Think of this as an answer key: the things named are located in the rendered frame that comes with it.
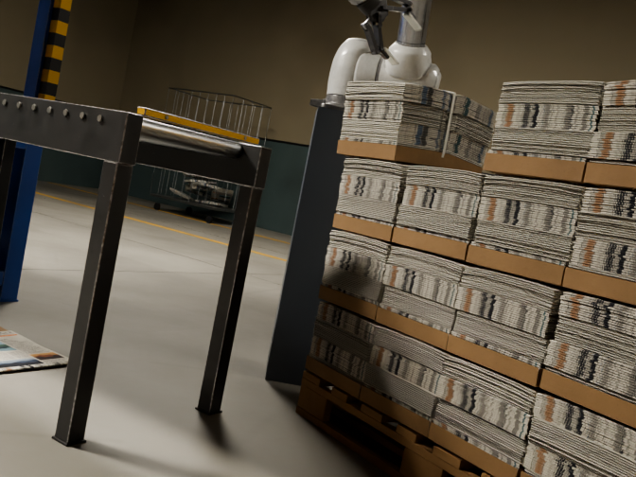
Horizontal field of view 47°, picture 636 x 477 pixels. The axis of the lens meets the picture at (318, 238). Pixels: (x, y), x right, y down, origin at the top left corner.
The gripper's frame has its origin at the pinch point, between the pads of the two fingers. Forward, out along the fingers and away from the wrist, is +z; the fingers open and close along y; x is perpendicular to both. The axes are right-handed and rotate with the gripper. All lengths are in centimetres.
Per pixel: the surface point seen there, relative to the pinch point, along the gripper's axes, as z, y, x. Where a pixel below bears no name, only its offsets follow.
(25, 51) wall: 51, -113, -1009
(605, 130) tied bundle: 7, 24, 78
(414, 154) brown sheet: 15.3, 29.0, 13.2
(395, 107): 3.2, 21.5, 9.6
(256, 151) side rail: -15, 53, -11
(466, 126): 26.1, 9.8, 13.1
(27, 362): -17, 140, -53
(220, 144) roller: -25, 58, -12
